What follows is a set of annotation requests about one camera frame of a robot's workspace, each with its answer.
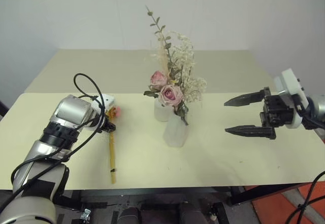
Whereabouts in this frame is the dark rounded shape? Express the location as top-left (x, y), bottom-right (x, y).
top-left (118, 206), bottom-right (140, 224)

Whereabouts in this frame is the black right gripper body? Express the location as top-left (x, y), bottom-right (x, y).
top-left (259, 86), bottom-right (297, 128)

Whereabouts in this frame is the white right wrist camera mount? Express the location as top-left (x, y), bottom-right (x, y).
top-left (274, 68), bottom-right (309, 129)

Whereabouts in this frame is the tall white vase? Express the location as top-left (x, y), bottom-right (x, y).
top-left (162, 111), bottom-right (190, 148)

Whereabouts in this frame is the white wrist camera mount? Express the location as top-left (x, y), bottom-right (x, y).
top-left (91, 94), bottom-right (116, 123)
top-left (274, 68), bottom-right (309, 129)

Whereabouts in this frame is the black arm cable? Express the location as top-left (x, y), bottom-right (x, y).
top-left (10, 73), bottom-right (106, 191)
top-left (283, 170), bottom-right (325, 224)

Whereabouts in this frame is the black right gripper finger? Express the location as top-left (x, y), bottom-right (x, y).
top-left (223, 89), bottom-right (266, 107)
top-left (224, 124), bottom-right (277, 141)

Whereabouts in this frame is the black metal table frame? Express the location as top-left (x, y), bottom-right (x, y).
top-left (54, 182), bottom-right (302, 207)

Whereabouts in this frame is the small white vase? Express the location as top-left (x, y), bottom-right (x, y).
top-left (153, 99), bottom-right (171, 122)

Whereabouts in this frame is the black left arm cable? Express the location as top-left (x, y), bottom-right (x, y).
top-left (10, 73), bottom-right (106, 191)

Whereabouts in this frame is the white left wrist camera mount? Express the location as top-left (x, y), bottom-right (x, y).
top-left (91, 94), bottom-right (116, 123)

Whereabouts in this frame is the orange floor mat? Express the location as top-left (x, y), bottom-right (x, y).
top-left (244, 182), bottom-right (325, 224)

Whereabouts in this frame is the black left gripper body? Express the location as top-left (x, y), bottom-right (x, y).
top-left (101, 121), bottom-right (117, 134)

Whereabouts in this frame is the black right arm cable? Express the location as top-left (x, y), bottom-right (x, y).
top-left (283, 170), bottom-right (325, 224)

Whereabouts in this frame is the pink flower bouquet yellow stem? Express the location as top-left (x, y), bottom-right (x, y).
top-left (105, 106), bottom-right (122, 184)

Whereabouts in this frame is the dried rose bouquet with greenery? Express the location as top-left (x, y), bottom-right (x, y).
top-left (143, 5), bottom-right (208, 126)

